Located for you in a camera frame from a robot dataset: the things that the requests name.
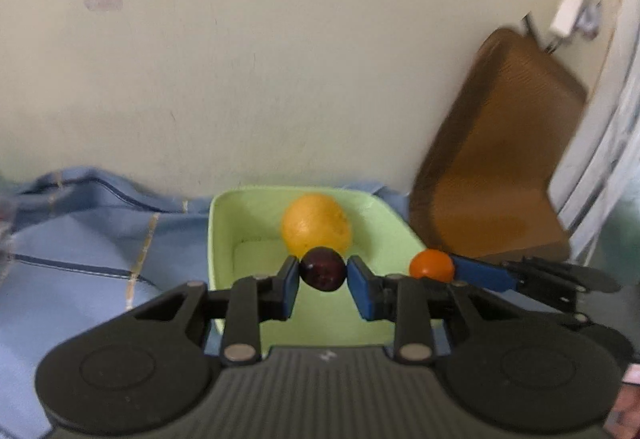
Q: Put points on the dark purple plum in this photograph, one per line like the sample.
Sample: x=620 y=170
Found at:
x=322 y=270

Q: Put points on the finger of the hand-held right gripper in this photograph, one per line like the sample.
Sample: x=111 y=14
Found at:
x=482 y=273

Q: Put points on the brown mesh chair back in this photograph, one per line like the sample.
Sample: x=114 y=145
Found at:
x=495 y=144

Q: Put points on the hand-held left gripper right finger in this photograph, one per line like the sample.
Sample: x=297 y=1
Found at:
x=360 y=290

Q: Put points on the light blue blanket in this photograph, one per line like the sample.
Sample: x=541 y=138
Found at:
x=75 y=244

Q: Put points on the white window frame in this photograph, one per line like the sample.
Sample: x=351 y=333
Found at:
x=612 y=129

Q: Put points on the light green square bowl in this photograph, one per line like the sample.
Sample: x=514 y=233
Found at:
x=250 y=219

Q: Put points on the small orange kumquat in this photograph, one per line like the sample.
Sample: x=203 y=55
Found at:
x=432 y=264

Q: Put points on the large yellow citrus fruit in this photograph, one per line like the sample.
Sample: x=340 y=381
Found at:
x=315 y=221

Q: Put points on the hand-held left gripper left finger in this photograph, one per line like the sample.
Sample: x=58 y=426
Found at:
x=289 y=288

